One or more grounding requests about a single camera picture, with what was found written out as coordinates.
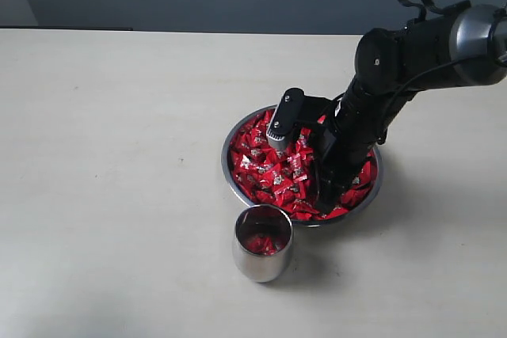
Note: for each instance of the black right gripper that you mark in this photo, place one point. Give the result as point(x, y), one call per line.
point(351, 130)

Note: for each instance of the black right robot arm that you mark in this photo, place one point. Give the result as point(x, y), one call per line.
point(466, 48)

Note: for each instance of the red wrapped candies pile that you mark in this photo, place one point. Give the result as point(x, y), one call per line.
point(273, 179)

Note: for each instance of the steel bowl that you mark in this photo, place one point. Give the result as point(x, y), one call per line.
point(229, 164)

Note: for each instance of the steel cup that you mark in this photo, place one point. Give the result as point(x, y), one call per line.
point(264, 219)

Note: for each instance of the red candies in cup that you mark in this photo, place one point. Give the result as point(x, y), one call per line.
point(263, 244)

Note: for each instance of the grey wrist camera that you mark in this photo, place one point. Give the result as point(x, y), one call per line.
point(281, 127)

